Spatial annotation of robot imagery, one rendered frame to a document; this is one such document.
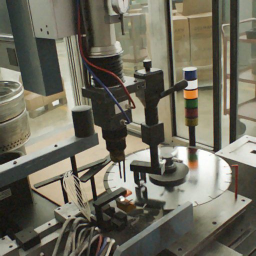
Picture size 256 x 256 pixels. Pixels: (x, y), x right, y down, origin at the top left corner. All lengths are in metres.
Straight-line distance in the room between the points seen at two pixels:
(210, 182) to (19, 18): 0.60
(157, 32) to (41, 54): 0.77
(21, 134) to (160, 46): 0.64
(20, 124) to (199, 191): 0.76
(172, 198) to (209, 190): 0.10
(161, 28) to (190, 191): 0.77
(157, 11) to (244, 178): 0.72
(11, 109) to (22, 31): 0.56
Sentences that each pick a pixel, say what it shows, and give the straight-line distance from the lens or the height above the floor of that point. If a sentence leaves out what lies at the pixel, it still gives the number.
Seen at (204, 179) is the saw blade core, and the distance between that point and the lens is 0.98.
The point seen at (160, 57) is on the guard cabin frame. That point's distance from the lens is 1.53.
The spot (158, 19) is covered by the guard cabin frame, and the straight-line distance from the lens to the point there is 1.51.
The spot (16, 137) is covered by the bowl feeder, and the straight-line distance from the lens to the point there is 1.43.
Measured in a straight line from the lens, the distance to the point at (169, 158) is 0.98.
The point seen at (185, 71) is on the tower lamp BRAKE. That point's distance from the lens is 1.20.
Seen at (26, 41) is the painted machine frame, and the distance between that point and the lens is 0.87.
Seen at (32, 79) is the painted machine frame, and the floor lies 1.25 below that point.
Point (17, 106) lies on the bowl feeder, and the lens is 1.41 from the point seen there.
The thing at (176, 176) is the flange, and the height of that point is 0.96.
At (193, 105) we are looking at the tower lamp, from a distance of 1.22.
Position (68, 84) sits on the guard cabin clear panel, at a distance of 2.02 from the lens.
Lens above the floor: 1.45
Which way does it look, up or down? 22 degrees down
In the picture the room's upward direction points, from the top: 6 degrees counter-clockwise
